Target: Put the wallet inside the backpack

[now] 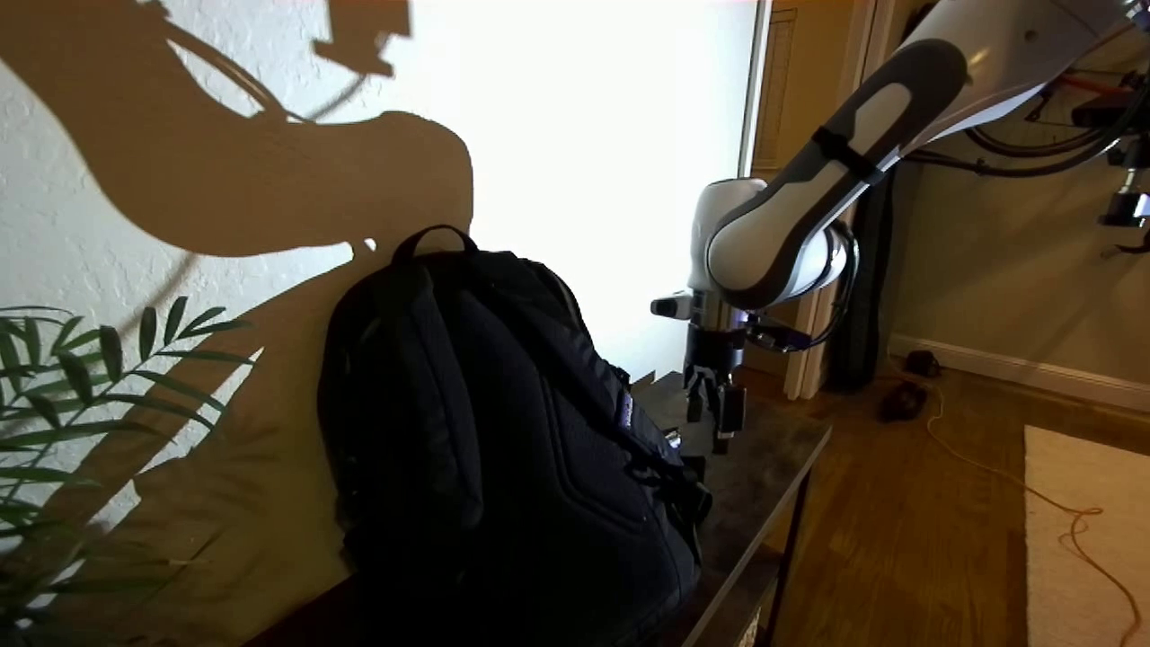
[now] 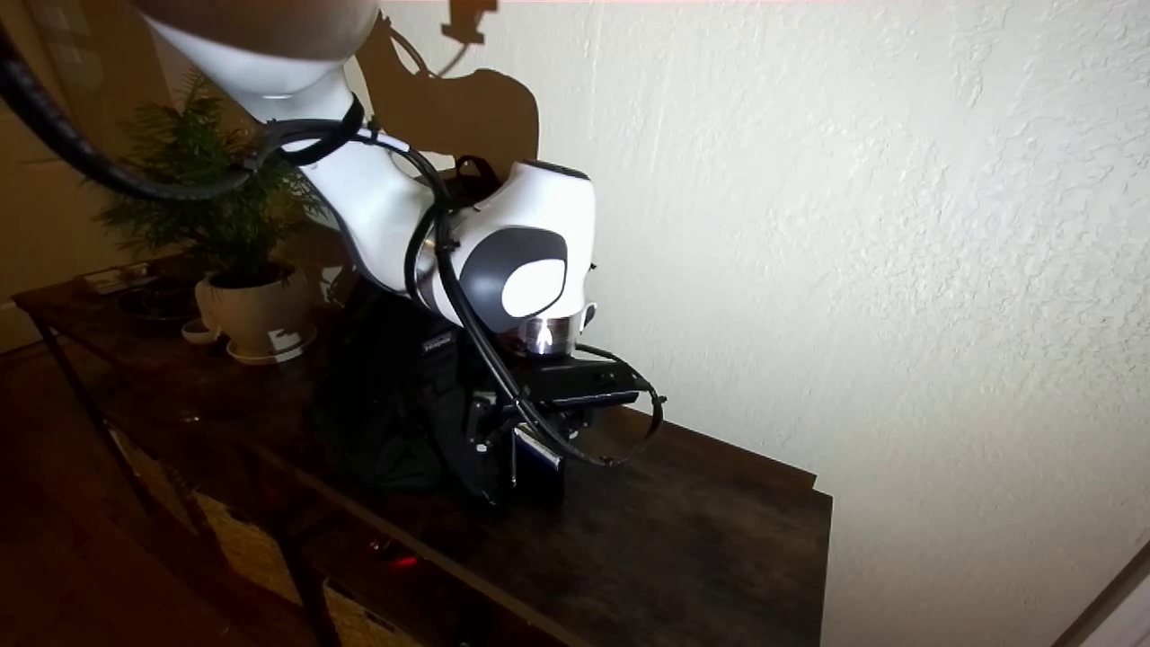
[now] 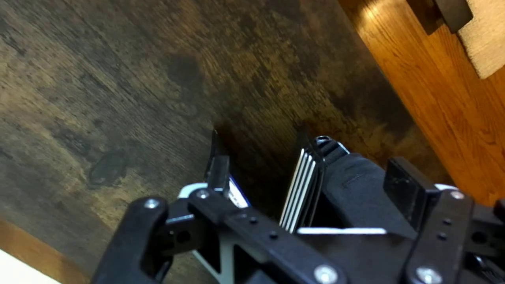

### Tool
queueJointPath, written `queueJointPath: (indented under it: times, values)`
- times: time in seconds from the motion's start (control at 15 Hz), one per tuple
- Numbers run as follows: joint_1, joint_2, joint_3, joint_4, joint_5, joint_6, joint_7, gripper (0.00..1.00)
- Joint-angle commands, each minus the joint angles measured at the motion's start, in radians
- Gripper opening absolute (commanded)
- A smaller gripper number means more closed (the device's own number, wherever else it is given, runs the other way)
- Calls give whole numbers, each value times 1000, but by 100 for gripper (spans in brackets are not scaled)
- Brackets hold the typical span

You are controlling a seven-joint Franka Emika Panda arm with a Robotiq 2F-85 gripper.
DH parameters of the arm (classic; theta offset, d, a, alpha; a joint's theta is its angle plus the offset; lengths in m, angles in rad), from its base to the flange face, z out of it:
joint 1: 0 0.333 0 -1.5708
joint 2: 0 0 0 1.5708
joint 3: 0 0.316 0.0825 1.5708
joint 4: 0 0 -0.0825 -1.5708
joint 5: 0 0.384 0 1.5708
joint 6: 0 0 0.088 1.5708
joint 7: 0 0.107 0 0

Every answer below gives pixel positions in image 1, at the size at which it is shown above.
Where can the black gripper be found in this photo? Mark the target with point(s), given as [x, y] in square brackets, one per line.
[716, 351]

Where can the small black box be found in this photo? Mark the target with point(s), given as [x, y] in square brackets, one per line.
[728, 426]

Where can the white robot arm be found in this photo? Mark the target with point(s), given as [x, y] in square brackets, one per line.
[791, 229]

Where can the black backpack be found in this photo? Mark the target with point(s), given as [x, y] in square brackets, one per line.
[505, 480]

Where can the dark wooden table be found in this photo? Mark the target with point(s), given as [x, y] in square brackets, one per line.
[791, 539]

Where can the small black floor object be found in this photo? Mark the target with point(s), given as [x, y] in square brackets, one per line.
[921, 360]
[899, 399]

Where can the white baseboard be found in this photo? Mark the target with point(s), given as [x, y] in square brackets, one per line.
[1029, 372]

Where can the beige floor rug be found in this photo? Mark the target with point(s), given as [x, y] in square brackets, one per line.
[1080, 578]

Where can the black metal fixture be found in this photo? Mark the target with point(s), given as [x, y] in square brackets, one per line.
[1128, 209]

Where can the green leafy plant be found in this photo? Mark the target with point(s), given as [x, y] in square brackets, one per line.
[73, 381]

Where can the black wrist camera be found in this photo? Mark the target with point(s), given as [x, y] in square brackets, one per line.
[776, 338]

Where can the black upright post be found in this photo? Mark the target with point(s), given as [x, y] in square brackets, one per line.
[872, 301]

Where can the white door frame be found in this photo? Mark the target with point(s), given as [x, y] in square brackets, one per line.
[745, 120]

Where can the bicycle with red frame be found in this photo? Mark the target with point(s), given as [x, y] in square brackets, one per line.
[1017, 148]

